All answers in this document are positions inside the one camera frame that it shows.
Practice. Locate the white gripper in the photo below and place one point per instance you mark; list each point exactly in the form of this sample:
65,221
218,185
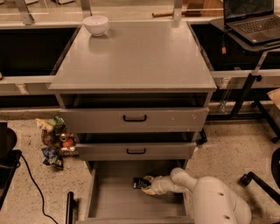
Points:
157,185

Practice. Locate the dark blue rxbar wrapper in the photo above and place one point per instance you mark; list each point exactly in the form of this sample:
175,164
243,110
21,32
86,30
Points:
139,183

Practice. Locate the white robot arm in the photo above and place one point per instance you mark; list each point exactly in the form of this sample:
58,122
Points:
213,201

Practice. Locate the grey bottom drawer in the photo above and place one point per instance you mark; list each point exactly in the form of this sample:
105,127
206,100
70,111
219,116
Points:
113,199

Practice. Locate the grey drawer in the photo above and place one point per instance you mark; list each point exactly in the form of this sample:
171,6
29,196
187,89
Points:
134,151
139,120
113,199

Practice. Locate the grey middle drawer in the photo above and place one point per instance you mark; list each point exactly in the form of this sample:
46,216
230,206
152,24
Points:
134,151

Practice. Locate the grey drawer cabinet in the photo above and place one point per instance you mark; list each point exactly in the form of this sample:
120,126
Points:
135,64

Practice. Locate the grey top drawer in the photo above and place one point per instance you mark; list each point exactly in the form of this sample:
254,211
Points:
139,120

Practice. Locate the black office chair base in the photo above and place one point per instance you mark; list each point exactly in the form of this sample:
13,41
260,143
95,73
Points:
275,170

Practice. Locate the blue snack bag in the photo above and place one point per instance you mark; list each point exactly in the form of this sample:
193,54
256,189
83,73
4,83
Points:
52,157

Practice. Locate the pile of snack items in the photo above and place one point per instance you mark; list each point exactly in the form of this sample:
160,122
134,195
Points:
54,133

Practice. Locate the black laptop stand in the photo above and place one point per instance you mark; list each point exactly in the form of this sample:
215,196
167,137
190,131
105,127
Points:
252,77

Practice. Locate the black device on floor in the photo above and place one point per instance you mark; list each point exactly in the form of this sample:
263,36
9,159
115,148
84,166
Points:
9,158

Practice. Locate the white bowl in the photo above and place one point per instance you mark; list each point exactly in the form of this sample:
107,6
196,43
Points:
96,25

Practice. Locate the wooden stick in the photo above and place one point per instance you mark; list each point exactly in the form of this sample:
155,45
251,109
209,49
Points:
167,14

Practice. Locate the black laptop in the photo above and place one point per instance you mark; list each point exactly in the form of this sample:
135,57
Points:
254,20

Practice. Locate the black post near drawer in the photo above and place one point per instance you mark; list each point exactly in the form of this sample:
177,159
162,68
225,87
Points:
71,209

